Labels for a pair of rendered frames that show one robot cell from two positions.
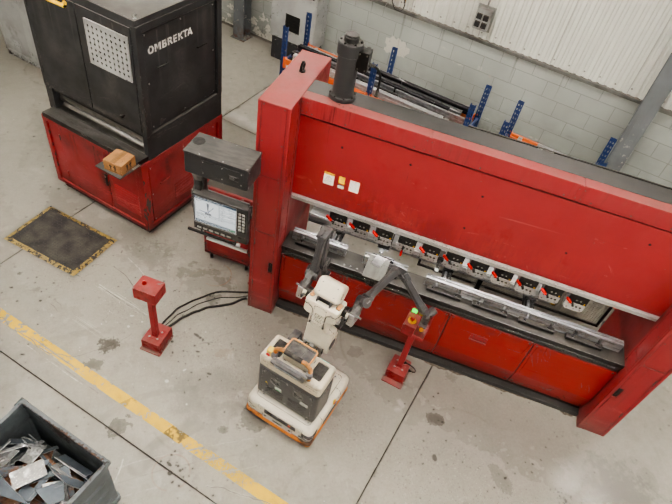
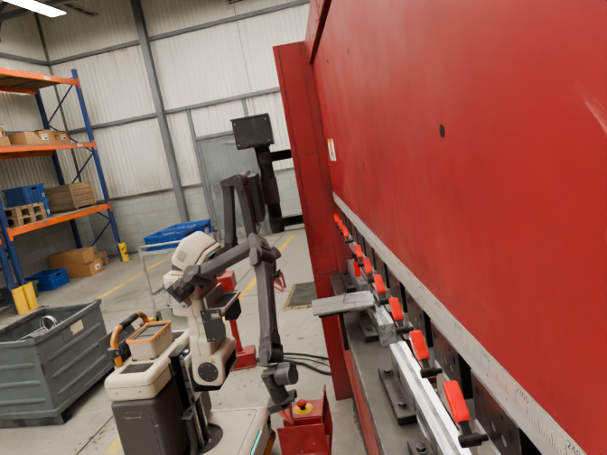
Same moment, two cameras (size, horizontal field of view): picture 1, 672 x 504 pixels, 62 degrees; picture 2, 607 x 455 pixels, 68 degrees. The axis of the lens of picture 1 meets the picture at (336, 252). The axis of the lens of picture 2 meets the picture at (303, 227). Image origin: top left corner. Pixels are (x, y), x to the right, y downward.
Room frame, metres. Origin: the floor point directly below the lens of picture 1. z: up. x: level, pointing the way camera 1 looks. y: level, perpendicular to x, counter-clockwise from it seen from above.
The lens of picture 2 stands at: (2.81, -2.24, 1.72)
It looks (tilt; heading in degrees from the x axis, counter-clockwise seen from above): 10 degrees down; 80
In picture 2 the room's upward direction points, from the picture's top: 10 degrees counter-clockwise
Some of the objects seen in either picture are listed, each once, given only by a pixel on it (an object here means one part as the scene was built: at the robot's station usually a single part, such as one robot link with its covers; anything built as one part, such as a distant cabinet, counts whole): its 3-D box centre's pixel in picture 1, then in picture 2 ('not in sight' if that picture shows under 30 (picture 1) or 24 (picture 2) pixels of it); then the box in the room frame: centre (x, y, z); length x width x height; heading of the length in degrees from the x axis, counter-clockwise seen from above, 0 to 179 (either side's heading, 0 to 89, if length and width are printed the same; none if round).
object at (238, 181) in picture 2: (324, 248); (247, 216); (2.96, 0.09, 1.40); 0.11 x 0.06 x 0.43; 68
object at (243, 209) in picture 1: (223, 215); (253, 197); (3.07, 0.90, 1.42); 0.45 x 0.12 x 0.36; 80
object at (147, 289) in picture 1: (152, 314); (232, 318); (2.74, 1.41, 0.41); 0.25 x 0.20 x 0.83; 170
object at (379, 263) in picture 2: (454, 258); (394, 278); (3.30, -0.95, 1.26); 0.15 x 0.09 x 0.17; 80
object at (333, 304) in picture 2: (376, 268); (341, 302); (3.26, -0.36, 1.00); 0.26 x 0.18 x 0.01; 170
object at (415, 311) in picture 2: (502, 274); (434, 329); (3.23, -1.34, 1.26); 0.15 x 0.09 x 0.17; 80
